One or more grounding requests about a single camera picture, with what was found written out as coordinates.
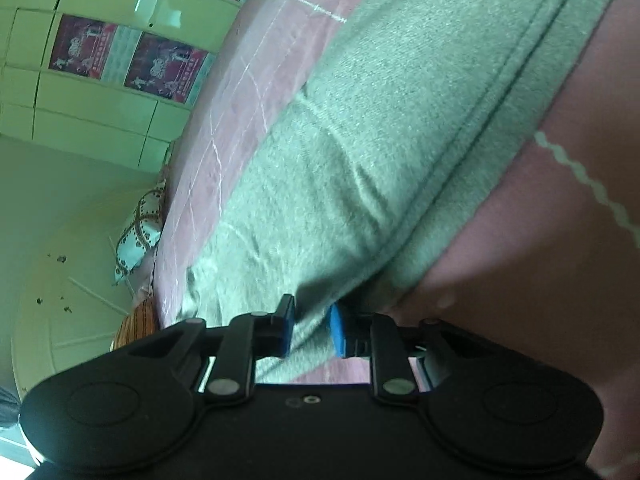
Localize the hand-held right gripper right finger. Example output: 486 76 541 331
327 302 481 406

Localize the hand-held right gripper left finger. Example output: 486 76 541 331
127 294 297 407

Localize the green towel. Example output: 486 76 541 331
180 0 626 386

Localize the patterned white pillow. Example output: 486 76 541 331
112 187 167 287

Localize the pink quilted bedspread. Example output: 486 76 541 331
150 0 640 480

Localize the white wardrobe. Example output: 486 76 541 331
0 0 273 171

